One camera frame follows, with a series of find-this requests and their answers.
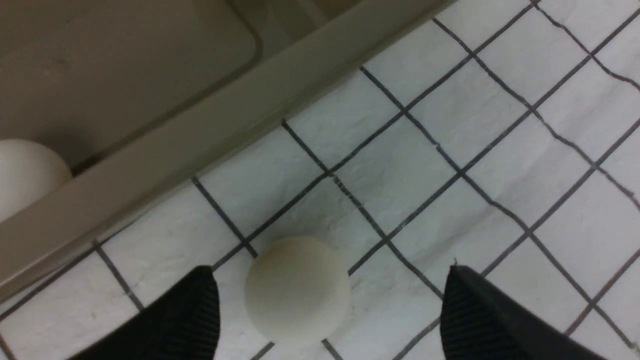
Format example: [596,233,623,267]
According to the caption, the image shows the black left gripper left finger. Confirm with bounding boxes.
[71,265,221,360]

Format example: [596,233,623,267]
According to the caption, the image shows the olive plastic bin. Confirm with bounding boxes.
[0,0,450,301]

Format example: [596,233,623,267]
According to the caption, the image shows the white black-grid tablecloth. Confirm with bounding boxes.
[1,0,640,360]

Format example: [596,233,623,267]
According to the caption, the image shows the white ping-pong ball red logo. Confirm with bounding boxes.
[0,139,73,222]

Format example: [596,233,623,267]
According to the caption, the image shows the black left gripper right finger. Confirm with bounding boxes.
[439,265,601,360]

